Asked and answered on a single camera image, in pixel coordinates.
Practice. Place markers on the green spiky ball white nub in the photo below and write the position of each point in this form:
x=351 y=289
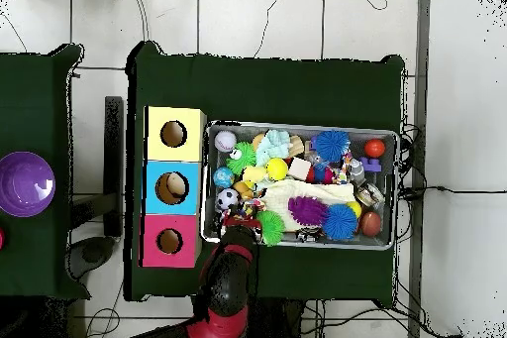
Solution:
x=271 y=227

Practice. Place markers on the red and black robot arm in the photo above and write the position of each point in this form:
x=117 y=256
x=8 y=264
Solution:
x=227 y=282

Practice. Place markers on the wooden box with three holes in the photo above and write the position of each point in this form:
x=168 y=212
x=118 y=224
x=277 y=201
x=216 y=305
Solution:
x=186 y=151

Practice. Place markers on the shallow mesh bin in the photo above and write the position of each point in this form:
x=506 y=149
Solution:
x=384 y=235

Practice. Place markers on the black and white soccer ball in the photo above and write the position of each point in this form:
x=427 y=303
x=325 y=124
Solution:
x=227 y=198

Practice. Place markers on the blue globe ball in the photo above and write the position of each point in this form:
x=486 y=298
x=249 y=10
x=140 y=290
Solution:
x=223 y=178

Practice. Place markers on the yellow tennis ball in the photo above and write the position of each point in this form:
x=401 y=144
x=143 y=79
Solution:
x=277 y=169

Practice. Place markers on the purple spiky toy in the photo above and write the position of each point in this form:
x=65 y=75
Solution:
x=307 y=211

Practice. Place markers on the green spiky ball with eyes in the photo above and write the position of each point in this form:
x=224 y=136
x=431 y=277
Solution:
x=243 y=157

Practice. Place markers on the cream muslin cloth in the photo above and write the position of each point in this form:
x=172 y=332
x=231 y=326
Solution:
x=309 y=191

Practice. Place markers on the mint green cloth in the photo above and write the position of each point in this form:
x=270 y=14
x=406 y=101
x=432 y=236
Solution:
x=275 y=145

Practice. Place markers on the blue spiky ball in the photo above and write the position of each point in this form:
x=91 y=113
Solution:
x=340 y=222
x=332 y=145

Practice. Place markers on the dark green table cloth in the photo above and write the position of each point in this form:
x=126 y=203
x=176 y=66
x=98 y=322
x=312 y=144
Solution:
x=277 y=88

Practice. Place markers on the black upright panel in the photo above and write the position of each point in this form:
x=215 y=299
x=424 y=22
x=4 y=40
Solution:
x=114 y=163

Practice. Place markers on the purple plastic bowl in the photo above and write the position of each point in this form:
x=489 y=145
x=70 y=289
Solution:
x=23 y=191

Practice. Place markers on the dark green side-table cloth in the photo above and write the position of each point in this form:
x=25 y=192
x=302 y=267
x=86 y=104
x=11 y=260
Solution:
x=31 y=116

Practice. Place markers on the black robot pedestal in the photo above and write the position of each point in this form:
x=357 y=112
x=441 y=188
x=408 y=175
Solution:
x=277 y=322

